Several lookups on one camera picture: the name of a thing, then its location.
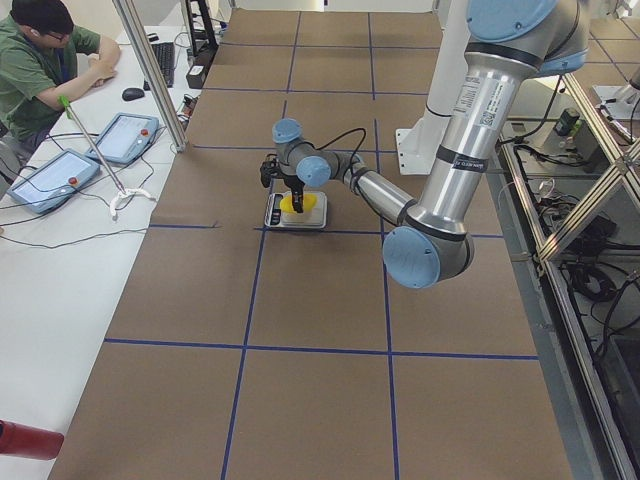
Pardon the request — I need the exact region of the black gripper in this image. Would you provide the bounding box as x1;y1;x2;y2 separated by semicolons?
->
285;175;304;214

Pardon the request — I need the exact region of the yellow mango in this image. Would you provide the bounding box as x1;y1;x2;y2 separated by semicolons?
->
280;194;318;214

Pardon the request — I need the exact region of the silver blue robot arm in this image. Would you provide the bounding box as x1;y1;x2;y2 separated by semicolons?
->
260;1;590;289

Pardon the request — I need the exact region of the silver digital kitchen scale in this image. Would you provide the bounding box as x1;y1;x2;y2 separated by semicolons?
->
264;191;328;230

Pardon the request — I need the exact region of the black box on table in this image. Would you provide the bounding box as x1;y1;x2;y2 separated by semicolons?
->
186;65;208;90

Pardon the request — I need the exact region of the far blue teach pendant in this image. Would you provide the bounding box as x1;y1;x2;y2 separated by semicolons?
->
94;112;159;165

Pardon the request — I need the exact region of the blue teach pendant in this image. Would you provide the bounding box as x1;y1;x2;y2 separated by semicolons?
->
94;112;159;165
8;149;100;214

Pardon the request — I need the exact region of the black computer mouse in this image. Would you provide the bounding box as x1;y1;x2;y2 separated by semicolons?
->
121;87;145;102

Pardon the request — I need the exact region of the black keyboard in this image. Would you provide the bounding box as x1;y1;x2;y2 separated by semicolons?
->
151;42;175;88

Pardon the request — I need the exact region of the near blue teach pendant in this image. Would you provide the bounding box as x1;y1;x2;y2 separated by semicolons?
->
8;149;100;214

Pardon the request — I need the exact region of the black power adapter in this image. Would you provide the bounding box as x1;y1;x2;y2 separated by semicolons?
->
553;107;580;137

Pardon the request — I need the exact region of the man in green shirt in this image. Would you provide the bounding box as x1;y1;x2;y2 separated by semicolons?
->
1;0;120;153

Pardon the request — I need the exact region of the red cylinder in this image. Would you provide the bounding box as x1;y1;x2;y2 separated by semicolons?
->
0;420;65;460

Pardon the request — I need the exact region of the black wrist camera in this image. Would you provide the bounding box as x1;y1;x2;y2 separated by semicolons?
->
260;160;281;188

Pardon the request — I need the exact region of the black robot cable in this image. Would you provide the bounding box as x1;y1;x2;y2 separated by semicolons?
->
317;127;368;166

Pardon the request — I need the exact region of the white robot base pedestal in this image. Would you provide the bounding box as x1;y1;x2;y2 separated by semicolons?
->
396;0;470;175

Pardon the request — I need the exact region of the grabber stick green handle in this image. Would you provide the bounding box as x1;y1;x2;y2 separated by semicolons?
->
58;96;155;220

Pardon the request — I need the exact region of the aluminium frame post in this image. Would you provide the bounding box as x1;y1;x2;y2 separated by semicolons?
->
112;0;187;152

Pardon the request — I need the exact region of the aluminium lattice frame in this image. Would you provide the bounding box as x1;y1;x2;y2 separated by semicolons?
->
499;0;640;480

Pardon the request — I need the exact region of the black cable bundle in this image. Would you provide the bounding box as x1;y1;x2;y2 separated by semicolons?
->
559;249;640;351

